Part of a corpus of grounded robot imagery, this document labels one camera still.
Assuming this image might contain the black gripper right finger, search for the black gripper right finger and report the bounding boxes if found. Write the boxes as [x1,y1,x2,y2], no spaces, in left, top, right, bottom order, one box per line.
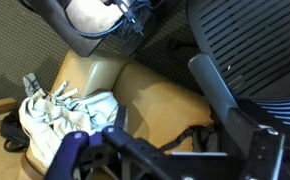
[241,125,290,180]

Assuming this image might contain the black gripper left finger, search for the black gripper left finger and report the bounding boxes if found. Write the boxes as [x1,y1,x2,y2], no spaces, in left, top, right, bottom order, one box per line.
[44,105,173,180]

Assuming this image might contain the grey hooded cloth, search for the grey hooded cloth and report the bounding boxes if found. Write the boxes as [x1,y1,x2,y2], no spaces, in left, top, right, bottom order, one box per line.
[18,80,120,169]

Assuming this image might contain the black mesh office chair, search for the black mesh office chair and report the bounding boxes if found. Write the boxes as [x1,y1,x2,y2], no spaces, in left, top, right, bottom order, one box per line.
[186,0,290,158]

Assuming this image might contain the blue cable with black plug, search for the blue cable with black plug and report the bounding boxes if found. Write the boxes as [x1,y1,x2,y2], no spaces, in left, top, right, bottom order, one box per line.
[74,0,157,40]

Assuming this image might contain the small grey fabric piece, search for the small grey fabric piece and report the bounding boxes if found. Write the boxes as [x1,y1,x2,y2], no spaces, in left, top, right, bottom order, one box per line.
[22,73,42,98]

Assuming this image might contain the black strapped bag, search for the black strapped bag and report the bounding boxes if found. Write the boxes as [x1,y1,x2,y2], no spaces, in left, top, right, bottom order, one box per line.
[0,109,30,153]

